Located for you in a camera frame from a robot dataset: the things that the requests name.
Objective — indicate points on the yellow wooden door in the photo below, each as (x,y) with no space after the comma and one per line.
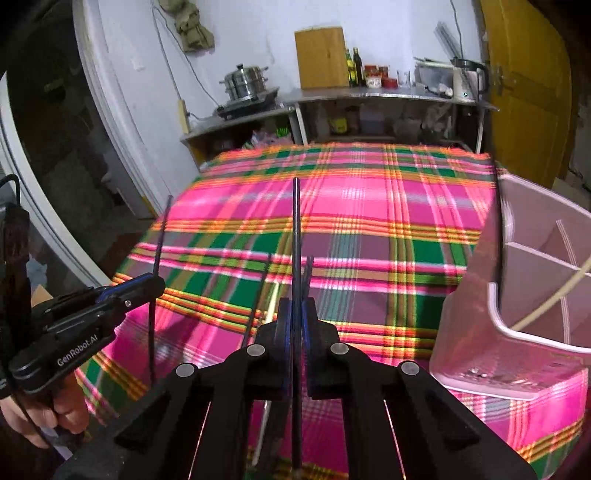
(526,83)

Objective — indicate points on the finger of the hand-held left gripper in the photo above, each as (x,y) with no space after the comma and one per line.
(134,281)
(138,297)

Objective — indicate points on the metal kitchen counter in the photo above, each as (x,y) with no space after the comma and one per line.
(369,94)

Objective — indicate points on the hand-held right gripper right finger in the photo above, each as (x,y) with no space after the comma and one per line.
(310,341)

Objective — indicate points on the clear drinking glass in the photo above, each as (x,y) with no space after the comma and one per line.
(404,79)

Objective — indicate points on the red round container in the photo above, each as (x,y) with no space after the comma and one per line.
(390,83)

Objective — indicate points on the black induction cooker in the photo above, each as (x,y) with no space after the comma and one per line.
(240,110)

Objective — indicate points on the yellow bag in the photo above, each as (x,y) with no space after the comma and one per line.
(338,126)

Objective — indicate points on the white electric kettle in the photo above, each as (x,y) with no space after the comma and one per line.
(464,85)

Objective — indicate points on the stainless steamer pot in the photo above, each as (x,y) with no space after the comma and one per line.
(244,83)

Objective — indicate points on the wooden cutting board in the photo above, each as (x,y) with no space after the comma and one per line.
(321,57)

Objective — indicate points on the black chopstick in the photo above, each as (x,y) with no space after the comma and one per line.
(308,277)
(159,249)
(295,230)

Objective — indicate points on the white red printed jar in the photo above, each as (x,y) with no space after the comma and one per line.
(374,81)

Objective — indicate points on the white plastic container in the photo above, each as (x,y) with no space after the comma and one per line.
(431,78)

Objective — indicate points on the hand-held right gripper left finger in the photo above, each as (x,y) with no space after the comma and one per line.
(285,332)

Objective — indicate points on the hanging green cloth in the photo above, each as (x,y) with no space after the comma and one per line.
(189,27)

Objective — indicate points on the dark sauce bottle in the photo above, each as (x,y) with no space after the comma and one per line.
(358,69)

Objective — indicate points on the person's left hand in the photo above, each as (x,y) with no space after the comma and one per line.
(74,410)

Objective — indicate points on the pink plaid tablecloth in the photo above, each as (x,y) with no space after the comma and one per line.
(369,221)

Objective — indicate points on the green oil bottle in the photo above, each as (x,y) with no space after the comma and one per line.
(349,69)

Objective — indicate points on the pink utensil holder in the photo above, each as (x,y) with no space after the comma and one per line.
(466,323)

